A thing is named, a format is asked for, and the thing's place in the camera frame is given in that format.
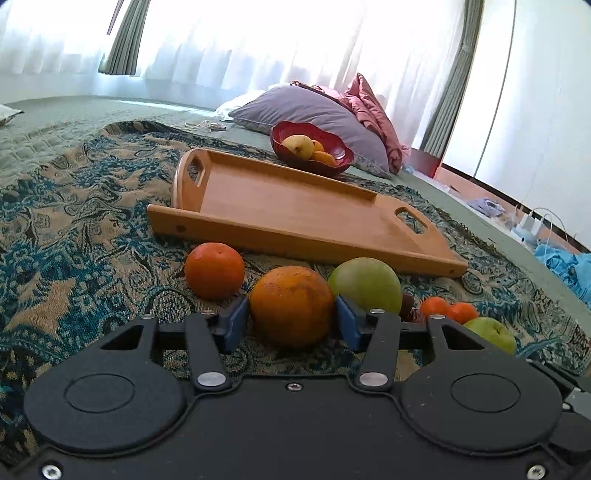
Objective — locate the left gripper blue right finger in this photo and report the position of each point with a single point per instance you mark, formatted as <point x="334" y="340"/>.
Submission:
<point x="375" y="333"/>

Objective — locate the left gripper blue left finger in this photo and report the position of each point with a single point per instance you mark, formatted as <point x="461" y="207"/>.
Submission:
<point x="207" y="337"/>

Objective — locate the large pale green fruit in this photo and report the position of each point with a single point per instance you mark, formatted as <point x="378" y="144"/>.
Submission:
<point x="368" y="282"/>

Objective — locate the small tangerine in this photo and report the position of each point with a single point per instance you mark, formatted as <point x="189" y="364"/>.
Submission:
<point x="462" y="312"/>
<point x="435" y="305"/>

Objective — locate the smooth orange mandarin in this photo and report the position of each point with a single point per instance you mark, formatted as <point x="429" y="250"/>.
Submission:
<point x="214" y="271"/>

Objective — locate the large mottled orange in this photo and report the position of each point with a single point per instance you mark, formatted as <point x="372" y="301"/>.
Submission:
<point x="292" y="307"/>

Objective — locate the green apple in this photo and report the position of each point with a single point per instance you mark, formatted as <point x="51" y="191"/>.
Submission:
<point x="495" y="332"/>

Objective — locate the dark red date upper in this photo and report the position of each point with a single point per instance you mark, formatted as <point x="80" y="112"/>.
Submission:
<point x="407" y="307"/>

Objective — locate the dark red date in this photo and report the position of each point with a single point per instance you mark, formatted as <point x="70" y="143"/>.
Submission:
<point x="417" y="316"/>
<point x="407" y="307"/>

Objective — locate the dark red date lower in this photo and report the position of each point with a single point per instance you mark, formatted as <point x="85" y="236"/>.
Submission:
<point x="417" y="316"/>

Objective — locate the wooden serving tray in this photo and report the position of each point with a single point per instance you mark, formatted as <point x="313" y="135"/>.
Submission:
<point x="263" y="207"/>

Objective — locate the lavender cloth on floor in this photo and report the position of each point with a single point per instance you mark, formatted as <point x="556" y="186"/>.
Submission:
<point x="488" y="207"/>

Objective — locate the red fruit bowl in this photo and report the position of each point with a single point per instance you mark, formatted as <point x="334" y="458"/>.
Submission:
<point x="332" y="144"/>

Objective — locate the orange fruit in bowl front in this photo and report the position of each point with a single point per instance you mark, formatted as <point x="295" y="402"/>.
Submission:
<point x="324" y="158"/>

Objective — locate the yellow pear in bowl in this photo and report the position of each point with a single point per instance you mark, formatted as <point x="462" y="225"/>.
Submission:
<point x="300" y="145"/>

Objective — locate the green curtain right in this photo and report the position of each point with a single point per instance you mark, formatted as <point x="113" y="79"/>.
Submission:
<point x="441" y="125"/>

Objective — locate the green curtain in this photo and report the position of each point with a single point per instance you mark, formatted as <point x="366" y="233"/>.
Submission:
<point x="122" y="58"/>
<point x="441" y="125"/>

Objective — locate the blue cloth on floor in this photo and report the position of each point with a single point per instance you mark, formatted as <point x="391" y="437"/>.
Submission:
<point x="574" y="270"/>

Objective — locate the pink blanket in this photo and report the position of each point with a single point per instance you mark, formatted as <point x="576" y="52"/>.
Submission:
<point x="364" y="104"/>

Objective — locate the purple pillow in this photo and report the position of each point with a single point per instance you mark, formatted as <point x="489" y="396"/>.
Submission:
<point x="299" y="105"/>

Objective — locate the green quilted bedspread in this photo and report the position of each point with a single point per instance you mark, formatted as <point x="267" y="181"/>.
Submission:
<point x="48" y="127"/>

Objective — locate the green curtain left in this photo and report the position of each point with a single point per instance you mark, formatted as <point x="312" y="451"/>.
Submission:
<point x="122" y="58"/>

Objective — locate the white plastic bag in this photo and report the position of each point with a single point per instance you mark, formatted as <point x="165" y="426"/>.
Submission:
<point x="7" y="114"/>

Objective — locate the white charger with cables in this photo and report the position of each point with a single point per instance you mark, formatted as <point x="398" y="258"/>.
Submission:
<point x="535" y="227"/>

